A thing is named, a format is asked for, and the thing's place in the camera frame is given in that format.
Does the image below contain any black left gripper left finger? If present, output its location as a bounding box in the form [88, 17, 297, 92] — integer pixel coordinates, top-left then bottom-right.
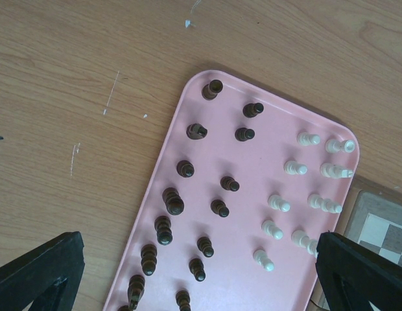
[0, 231, 85, 310]

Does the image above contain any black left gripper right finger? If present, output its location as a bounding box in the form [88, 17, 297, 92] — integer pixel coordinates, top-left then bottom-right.
[316, 232, 402, 310]

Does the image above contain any white chess bishop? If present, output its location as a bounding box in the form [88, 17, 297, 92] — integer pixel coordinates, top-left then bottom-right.
[308, 194, 342, 214]

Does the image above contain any white chess pawn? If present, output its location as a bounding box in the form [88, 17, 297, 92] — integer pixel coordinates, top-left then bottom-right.
[253, 249, 274, 271]
[283, 160, 308, 175]
[268, 194, 290, 213]
[297, 132, 321, 146]
[261, 220, 283, 240]

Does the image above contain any white chess knight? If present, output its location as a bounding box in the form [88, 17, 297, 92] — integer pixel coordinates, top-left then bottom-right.
[320, 163, 354, 179]

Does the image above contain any wooden chess board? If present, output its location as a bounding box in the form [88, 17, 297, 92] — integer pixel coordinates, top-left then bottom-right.
[313, 176, 402, 311]

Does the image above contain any dark chess knight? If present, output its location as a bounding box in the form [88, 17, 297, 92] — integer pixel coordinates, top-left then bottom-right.
[128, 275, 145, 310]
[186, 123, 207, 140]

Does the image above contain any dark chess bishop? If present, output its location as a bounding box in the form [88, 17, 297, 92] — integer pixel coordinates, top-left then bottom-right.
[141, 244, 158, 276]
[176, 160, 195, 178]

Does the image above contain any dark chess king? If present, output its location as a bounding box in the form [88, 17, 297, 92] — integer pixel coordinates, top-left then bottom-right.
[154, 216, 173, 246]

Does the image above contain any white chess rook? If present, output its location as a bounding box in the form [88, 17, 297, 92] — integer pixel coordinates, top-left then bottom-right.
[325, 139, 356, 154]

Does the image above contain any dark chess pawn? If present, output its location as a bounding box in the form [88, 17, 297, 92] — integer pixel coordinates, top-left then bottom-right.
[242, 102, 264, 118]
[197, 236, 214, 258]
[235, 128, 255, 142]
[176, 290, 191, 311]
[211, 200, 230, 218]
[189, 258, 206, 282]
[220, 176, 240, 192]

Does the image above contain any dark chess queen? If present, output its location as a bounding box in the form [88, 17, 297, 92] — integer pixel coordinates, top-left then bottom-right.
[162, 187, 184, 216]

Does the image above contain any dark chess rook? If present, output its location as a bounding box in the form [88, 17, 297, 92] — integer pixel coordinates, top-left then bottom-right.
[202, 79, 223, 100]

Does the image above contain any pink plastic tray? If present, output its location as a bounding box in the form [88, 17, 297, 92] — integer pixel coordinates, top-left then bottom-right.
[104, 70, 360, 310]

